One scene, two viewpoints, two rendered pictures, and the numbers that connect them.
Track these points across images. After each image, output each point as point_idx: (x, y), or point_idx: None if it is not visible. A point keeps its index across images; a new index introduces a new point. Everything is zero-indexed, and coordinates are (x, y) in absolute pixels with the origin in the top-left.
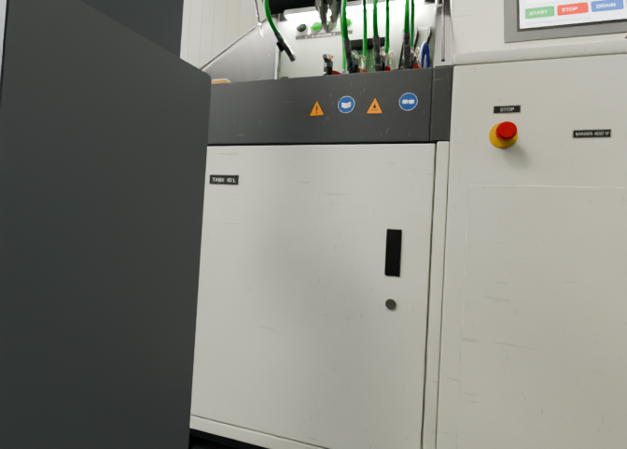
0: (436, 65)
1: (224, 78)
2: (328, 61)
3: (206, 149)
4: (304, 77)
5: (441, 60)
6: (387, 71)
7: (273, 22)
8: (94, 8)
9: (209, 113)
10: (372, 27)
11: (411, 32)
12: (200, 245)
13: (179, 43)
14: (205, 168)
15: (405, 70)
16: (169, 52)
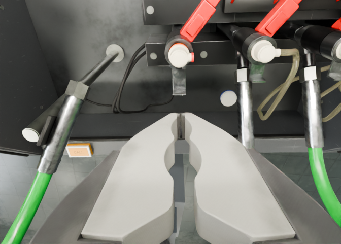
0: (324, 152)
1: (89, 156)
2: (184, 68)
3: (183, 181)
4: (188, 153)
5: (338, 152)
6: (275, 151)
7: (41, 197)
8: (179, 228)
9: (184, 191)
10: (310, 165)
11: None
12: (182, 160)
13: (176, 215)
14: (183, 176)
15: (293, 151)
16: (182, 214)
